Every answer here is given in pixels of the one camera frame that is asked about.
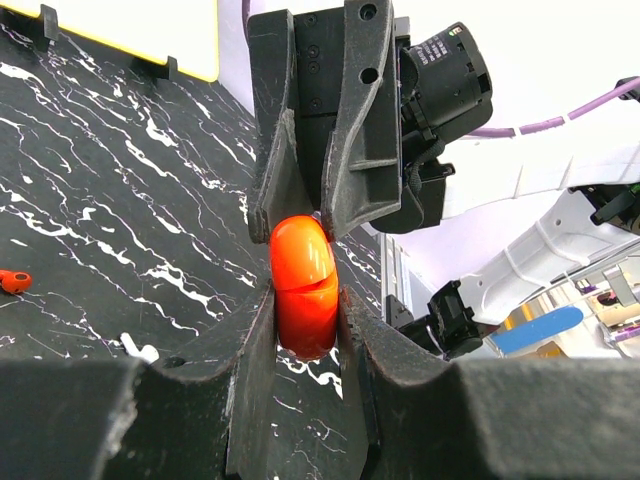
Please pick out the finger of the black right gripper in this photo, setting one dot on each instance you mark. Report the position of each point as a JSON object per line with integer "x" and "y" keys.
{"x": 361, "y": 178}
{"x": 278, "y": 190}

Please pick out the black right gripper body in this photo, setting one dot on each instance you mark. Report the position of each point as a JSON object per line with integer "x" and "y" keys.
{"x": 319, "y": 40}

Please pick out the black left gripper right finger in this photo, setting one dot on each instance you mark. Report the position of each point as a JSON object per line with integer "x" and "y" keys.
{"x": 410, "y": 415}

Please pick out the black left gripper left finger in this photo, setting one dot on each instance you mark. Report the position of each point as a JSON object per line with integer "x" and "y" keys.
{"x": 204, "y": 413}

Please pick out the orange charging case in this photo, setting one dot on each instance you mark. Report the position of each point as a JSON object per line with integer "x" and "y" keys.
{"x": 305, "y": 279}

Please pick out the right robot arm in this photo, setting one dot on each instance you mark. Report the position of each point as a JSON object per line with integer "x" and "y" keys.
{"x": 452, "y": 163}

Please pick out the white earbud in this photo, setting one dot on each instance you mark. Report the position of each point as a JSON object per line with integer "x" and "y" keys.
{"x": 147, "y": 353}

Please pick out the blue oval object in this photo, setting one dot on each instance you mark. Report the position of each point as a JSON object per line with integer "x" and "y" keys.
{"x": 538, "y": 330}

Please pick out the yellow framed whiteboard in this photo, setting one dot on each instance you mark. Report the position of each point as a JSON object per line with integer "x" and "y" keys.
{"x": 155, "y": 30}

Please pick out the black whiteboard stand foot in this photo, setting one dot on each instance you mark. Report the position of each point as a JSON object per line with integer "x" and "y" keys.
{"x": 153, "y": 70}
{"x": 42, "y": 29}

